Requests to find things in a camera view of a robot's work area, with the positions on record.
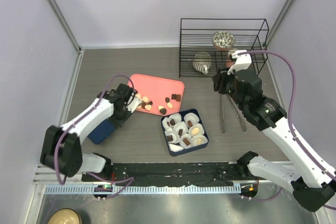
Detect black wire rack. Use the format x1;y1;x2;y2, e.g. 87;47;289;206
179;18;269;77

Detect patterned ceramic bowl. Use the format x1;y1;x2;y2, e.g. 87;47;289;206
212;30;236;51

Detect striped grey mug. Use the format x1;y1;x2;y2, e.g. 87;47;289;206
192;52;212;74

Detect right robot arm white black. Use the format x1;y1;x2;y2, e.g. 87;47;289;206
212;68;335;212

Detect pink mug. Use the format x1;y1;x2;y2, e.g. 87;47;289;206
226;49;237;68

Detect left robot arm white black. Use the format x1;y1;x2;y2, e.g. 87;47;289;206
40;83;141;182

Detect dark blue box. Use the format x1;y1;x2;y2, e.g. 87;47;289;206
161;109;209;156

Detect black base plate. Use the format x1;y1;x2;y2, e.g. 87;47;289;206
81;161;269;187

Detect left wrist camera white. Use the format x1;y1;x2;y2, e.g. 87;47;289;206
126;97;142;113

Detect metal tongs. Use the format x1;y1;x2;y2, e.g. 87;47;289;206
219;94;247;134

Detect pink plastic tray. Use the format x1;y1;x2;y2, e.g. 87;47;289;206
128;74;185;116

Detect beige bowl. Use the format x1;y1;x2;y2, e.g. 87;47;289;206
47;208;82;224

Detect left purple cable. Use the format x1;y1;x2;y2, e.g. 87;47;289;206
54;74;137;200

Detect white paper cupcake liner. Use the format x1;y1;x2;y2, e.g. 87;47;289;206
179;134;193;149
184;112;199;128
161;118;171;131
188;123;205;137
168;144;184;153
167;113;182;127
173;121;188;137
164;130;180;144
192;135;208;147

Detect white cable chain strip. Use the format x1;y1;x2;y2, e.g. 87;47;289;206
44;184;241;195

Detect dark round chocolate piece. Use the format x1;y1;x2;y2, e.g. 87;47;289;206
159;108;166;115

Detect dark blue box lid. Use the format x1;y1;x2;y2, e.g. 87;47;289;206
88;120;116;145

